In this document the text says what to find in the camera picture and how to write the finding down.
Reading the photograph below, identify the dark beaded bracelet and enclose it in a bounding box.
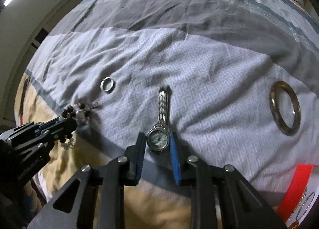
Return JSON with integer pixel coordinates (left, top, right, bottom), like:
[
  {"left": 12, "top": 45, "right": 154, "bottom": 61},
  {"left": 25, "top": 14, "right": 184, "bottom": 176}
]
[{"left": 57, "top": 101, "right": 98, "bottom": 150}]

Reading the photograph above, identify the silver wristwatch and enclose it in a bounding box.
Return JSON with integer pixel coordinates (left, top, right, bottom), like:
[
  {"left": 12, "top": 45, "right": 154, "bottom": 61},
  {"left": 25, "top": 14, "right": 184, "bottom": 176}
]
[{"left": 146, "top": 86, "right": 170, "bottom": 153}]

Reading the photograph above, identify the red jewelry box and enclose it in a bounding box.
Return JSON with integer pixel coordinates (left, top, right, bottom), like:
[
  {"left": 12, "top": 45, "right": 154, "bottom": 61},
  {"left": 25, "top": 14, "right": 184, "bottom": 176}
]
[{"left": 277, "top": 164, "right": 318, "bottom": 228}]

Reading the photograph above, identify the black smartphone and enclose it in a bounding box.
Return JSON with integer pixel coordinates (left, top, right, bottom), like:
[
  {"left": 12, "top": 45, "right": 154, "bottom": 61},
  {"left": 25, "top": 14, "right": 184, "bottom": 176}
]
[{"left": 18, "top": 77, "right": 31, "bottom": 117}]

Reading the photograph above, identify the thin silver hoop bangle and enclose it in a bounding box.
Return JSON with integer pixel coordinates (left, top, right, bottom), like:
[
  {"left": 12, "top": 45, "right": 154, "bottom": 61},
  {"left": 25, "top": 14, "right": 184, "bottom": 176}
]
[{"left": 296, "top": 192, "right": 316, "bottom": 223}]

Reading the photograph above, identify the dark jade bangle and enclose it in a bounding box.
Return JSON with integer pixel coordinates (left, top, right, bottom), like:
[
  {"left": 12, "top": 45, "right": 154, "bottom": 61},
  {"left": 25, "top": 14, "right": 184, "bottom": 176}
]
[{"left": 269, "top": 80, "right": 301, "bottom": 136}]

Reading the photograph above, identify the striped duvet cover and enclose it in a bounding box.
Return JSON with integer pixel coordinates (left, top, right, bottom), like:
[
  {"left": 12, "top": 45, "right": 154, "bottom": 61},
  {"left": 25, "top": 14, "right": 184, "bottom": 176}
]
[{"left": 13, "top": 0, "right": 319, "bottom": 229}]

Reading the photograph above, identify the small silver ring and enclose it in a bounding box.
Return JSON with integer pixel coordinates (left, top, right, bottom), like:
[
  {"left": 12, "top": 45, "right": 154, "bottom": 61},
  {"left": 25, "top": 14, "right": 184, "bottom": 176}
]
[{"left": 100, "top": 76, "right": 115, "bottom": 93}]

